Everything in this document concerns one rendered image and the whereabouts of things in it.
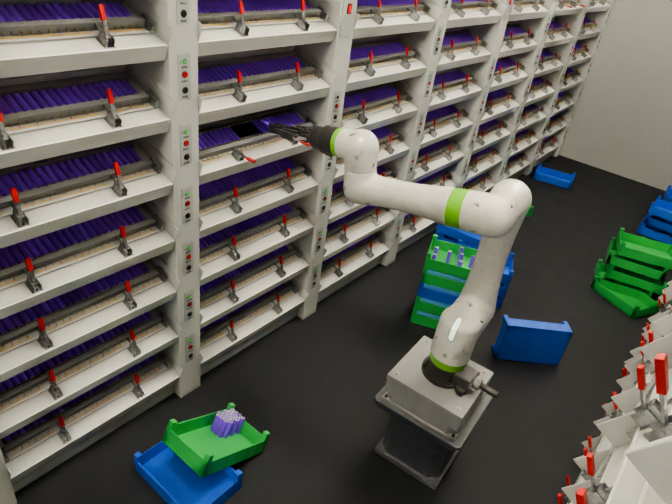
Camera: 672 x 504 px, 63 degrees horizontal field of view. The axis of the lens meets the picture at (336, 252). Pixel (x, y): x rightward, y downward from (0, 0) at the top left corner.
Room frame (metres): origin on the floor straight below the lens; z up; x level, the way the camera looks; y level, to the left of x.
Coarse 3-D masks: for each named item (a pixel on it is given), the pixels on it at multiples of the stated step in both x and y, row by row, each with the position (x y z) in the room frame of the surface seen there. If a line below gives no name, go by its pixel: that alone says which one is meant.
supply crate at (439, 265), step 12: (432, 240) 2.30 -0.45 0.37; (432, 252) 2.27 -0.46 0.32; (444, 252) 2.29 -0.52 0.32; (456, 252) 2.29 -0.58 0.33; (468, 252) 2.28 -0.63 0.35; (432, 264) 2.12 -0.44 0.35; (444, 264) 2.10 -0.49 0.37; (456, 264) 2.19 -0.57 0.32; (468, 264) 2.21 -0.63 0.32; (456, 276) 2.09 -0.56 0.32
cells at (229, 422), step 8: (232, 408) 1.37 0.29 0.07; (216, 416) 1.30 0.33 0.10; (224, 416) 1.31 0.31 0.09; (232, 416) 1.32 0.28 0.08; (240, 416) 1.34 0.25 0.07; (216, 424) 1.29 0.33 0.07; (224, 424) 1.27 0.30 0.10; (232, 424) 1.30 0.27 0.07; (240, 424) 1.32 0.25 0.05; (216, 432) 1.27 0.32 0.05; (224, 432) 1.27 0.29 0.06; (232, 432) 1.29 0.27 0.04
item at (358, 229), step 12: (348, 216) 2.41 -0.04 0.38; (360, 216) 2.44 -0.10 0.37; (372, 216) 2.49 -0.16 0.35; (384, 216) 2.56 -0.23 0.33; (396, 216) 2.59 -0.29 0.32; (336, 228) 2.28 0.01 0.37; (348, 228) 2.35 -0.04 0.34; (360, 228) 2.39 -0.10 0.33; (372, 228) 2.43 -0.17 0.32; (336, 240) 2.24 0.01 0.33; (348, 240) 2.25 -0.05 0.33; (360, 240) 2.36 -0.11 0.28; (324, 252) 2.09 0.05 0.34; (336, 252) 2.20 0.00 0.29
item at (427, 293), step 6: (420, 282) 2.12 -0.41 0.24; (420, 288) 2.12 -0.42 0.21; (426, 288) 2.12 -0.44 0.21; (420, 294) 2.12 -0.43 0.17; (426, 294) 2.11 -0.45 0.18; (432, 294) 2.11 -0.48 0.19; (438, 294) 2.10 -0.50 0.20; (444, 294) 2.10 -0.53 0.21; (450, 294) 2.17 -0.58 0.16; (438, 300) 2.10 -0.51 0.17; (444, 300) 2.10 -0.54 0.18; (450, 300) 2.09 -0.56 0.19
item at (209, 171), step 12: (300, 108) 2.09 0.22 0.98; (252, 120) 1.91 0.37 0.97; (312, 120) 2.04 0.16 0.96; (264, 144) 1.81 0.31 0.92; (276, 144) 1.84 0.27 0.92; (288, 144) 1.87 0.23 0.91; (300, 144) 1.91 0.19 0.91; (228, 156) 1.67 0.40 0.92; (252, 156) 1.72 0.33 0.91; (264, 156) 1.75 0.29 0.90; (276, 156) 1.81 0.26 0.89; (288, 156) 1.88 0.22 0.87; (204, 168) 1.56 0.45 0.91; (216, 168) 1.59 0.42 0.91; (228, 168) 1.62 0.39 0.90; (240, 168) 1.67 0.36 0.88; (204, 180) 1.55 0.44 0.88
